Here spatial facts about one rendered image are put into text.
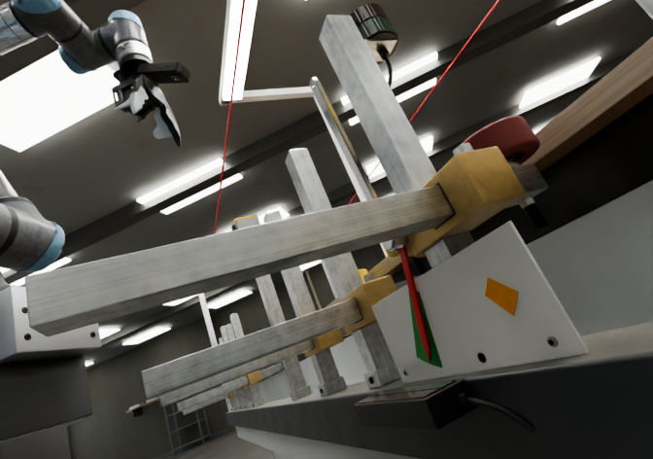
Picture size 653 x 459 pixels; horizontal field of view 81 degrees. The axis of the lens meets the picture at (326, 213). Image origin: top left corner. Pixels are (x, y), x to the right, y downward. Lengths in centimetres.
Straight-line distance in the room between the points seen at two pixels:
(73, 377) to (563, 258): 71
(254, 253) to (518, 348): 22
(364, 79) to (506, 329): 30
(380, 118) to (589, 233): 29
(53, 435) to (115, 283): 44
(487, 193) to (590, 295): 28
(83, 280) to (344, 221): 17
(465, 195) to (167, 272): 23
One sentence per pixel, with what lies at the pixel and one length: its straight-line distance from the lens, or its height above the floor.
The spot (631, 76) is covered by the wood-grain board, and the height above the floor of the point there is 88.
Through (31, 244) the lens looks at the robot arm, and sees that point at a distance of 95.
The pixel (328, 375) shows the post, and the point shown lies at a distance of 83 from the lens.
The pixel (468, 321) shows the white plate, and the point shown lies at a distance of 38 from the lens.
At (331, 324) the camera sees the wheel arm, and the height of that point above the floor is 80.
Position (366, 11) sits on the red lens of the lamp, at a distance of 55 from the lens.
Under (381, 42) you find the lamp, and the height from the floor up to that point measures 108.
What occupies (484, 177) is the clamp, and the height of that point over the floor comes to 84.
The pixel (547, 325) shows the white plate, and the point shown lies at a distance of 33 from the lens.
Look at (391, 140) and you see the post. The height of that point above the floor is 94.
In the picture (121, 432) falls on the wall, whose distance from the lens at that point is 1516.
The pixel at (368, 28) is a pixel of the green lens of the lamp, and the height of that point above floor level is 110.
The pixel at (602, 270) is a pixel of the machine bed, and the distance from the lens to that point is 56.
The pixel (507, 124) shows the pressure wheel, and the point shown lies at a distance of 43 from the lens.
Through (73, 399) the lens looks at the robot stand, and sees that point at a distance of 71.
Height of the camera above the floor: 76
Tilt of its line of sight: 20 degrees up
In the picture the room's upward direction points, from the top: 22 degrees counter-clockwise
